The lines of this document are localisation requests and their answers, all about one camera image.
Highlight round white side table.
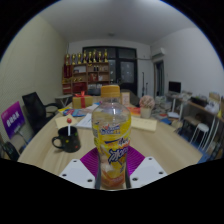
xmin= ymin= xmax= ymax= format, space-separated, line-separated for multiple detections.
xmin=54 ymin=94 xmax=74 ymax=108

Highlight orange yellow book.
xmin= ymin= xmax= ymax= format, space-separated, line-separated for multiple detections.
xmin=128 ymin=106 xmax=142 ymax=117

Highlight yellow gift box red ribbon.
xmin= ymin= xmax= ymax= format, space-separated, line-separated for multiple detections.
xmin=71 ymin=90 xmax=94 ymax=110

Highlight white round stool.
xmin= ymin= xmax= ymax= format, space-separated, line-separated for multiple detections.
xmin=189 ymin=122 xmax=210 ymax=151

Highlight blue magazine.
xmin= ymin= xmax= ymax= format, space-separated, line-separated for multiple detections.
xmin=62 ymin=107 xmax=88 ymax=118

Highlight dark glass door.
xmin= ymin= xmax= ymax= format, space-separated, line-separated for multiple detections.
xmin=82 ymin=46 xmax=138 ymax=96

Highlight small tan envelope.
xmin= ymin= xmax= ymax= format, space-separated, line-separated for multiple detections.
xmin=54 ymin=114 xmax=79 ymax=130

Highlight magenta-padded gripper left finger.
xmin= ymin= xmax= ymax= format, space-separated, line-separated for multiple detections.
xmin=59 ymin=147 xmax=102 ymax=190

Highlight white wall air conditioner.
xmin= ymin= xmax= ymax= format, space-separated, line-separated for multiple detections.
xmin=150 ymin=47 xmax=167 ymax=61

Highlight standing orange white card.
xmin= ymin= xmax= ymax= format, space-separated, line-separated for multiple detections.
xmin=120 ymin=91 xmax=132 ymax=107

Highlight pink flowers in white pot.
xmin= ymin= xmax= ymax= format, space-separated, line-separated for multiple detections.
xmin=138 ymin=94 xmax=156 ymax=119

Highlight red-tipped white stick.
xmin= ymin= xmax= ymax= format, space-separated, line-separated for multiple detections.
xmin=66 ymin=117 xmax=73 ymax=137

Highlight purple sign board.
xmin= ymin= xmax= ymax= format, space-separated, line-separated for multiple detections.
xmin=0 ymin=101 xmax=26 ymax=140

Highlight wooden shelf unit with trophies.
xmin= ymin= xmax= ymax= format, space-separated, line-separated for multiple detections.
xmin=61 ymin=49 xmax=112 ymax=95

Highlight yellow-labelled orange drink bottle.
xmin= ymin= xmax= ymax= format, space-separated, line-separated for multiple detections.
xmin=91 ymin=84 xmax=132 ymax=191

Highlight white booklet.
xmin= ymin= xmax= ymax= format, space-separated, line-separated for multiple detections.
xmin=75 ymin=112 xmax=94 ymax=130

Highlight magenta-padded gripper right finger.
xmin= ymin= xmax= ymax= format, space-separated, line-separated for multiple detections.
xmin=124 ymin=145 xmax=168 ymax=190

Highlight brown office chair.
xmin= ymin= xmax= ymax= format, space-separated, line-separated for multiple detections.
xmin=128 ymin=89 xmax=141 ymax=108

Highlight black mug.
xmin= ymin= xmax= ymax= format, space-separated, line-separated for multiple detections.
xmin=51 ymin=125 xmax=82 ymax=154

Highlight black computer monitor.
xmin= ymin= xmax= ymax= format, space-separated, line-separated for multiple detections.
xmin=168 ymin=80 xmax=182 ymax=94

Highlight black office chair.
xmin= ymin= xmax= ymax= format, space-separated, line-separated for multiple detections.
xmin=21 ymin=91 xmax=61 ymax=134

